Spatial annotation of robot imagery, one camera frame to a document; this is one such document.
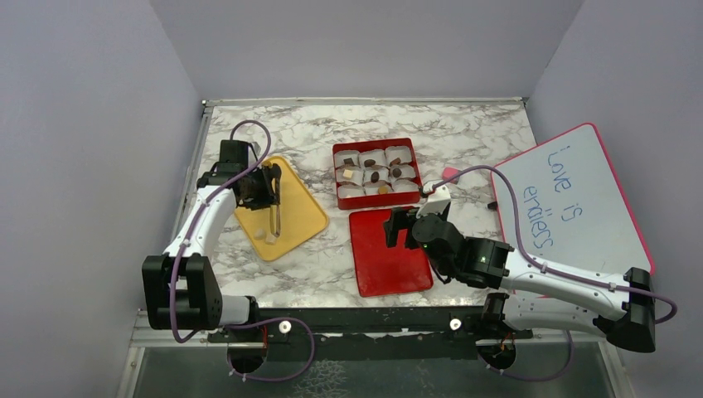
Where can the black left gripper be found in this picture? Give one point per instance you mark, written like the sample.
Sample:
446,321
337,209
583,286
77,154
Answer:
268,197

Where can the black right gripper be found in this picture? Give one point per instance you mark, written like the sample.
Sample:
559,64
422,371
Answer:
400,218

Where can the red box lid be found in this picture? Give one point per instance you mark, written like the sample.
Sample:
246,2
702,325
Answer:
381,270

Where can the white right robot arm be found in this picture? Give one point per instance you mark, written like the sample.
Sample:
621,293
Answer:
530,292

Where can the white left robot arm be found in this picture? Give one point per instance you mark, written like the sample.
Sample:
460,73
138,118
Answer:
180,286

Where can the red chocolate box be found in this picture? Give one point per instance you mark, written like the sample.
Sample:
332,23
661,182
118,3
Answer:
390,199

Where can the yellow plastic tray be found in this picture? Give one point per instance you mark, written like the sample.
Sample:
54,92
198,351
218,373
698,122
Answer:
298,218

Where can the pink whiteboard eraser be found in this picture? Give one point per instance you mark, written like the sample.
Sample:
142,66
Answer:
450,172

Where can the pink framed whiteboard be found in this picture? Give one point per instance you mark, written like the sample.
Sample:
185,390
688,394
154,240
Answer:
562,199

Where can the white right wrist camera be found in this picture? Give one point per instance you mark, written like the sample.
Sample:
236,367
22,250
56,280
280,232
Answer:
437,201

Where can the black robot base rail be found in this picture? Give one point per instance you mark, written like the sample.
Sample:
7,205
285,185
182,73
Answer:
363,334

